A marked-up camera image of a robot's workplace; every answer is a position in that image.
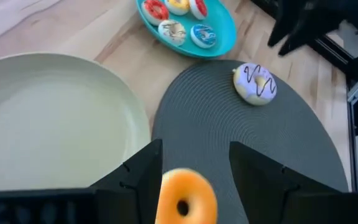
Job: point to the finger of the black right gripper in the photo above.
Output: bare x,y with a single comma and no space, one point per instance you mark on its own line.
295,35
283,21

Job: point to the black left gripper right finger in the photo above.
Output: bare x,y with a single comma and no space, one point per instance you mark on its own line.
259,180

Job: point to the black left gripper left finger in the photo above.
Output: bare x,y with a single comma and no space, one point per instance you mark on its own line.
135,193

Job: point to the large plain orange donut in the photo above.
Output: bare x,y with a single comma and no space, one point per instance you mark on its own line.
172,193

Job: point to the large purple chocolate-drizzled donut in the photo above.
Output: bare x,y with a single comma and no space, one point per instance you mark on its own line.
244,84

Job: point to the small red sprinkled donut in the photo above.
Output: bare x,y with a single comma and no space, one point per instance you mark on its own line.
197,11
162,15

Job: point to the small blue frosted donut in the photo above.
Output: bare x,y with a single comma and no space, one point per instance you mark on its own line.
197,39

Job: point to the small white chocolate-drizzled donut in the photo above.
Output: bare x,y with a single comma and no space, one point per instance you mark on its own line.
179,39

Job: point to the small orange frosted donut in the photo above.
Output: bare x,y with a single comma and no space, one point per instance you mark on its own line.
174,9

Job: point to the round teal plate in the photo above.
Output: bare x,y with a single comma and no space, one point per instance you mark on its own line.
222,28

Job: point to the round grey woven placemat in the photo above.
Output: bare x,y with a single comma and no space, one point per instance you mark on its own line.
204,118

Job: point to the round cream plate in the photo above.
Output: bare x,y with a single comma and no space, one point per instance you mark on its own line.
57,124

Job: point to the black aluminium table frame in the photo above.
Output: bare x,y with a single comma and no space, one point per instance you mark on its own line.
337,51

